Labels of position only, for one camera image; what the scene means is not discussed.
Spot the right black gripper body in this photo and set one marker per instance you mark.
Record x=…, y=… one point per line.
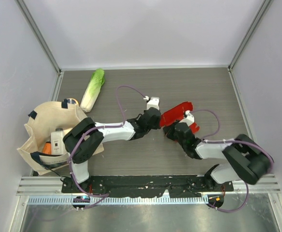
x=171, y=133

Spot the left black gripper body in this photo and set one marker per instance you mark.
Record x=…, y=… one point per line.
x=156, y=126

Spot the red paper box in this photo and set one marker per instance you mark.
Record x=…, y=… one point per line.
x=177, y=113

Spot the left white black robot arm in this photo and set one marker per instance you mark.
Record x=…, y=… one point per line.
x=84, y=139

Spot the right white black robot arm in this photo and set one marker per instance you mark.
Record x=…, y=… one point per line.
x=246, y=160

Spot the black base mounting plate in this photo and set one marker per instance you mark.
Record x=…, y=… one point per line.
x=151, y=186

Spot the napa cabbage toy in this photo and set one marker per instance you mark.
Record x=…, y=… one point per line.
x=92, y=91

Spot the orange white item behind bag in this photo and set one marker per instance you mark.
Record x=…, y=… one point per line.
x=71, y=101

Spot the white bottle in bag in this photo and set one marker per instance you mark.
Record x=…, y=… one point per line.
x=57, y=144

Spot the orange item in bag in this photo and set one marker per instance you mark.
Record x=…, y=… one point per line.
x=47, y=149

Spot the beige printed tote bag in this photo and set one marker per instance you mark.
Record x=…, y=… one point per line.
x=43, y=121

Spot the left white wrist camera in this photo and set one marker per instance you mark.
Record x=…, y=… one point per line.
x=152, y=102

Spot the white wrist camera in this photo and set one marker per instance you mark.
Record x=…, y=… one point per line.
x=188, y=118
x=152, y=102

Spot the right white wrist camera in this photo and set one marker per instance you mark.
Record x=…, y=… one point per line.
x=188, y=118

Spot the white slotted cable duct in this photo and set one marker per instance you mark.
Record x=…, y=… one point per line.
x=76, y=200

